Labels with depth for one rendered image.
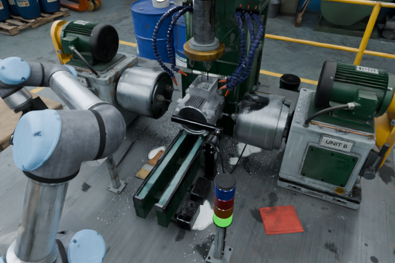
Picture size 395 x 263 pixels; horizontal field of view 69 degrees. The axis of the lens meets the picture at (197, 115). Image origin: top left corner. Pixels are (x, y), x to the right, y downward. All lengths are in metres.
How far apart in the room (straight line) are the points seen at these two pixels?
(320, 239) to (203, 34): 0.93
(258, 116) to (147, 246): 0.67
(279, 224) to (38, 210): 0.88
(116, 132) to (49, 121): 0.14
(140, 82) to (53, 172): 0.85
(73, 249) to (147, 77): 0.82
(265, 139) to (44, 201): 0.85
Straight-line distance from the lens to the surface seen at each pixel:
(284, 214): 1.30
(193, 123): 1.32
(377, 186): 1.57
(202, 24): 1.21
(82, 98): 0.81
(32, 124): 0.62
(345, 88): 1.15
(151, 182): 1.23
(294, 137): 1.19
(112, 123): 0.66
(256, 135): 1.24
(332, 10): 5.31
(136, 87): 1.41
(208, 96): 1.33
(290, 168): 1.31
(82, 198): 1.41
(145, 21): 3.27
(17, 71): 0.96
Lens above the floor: 1.85
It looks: 37 degrees down
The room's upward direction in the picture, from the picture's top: straight up
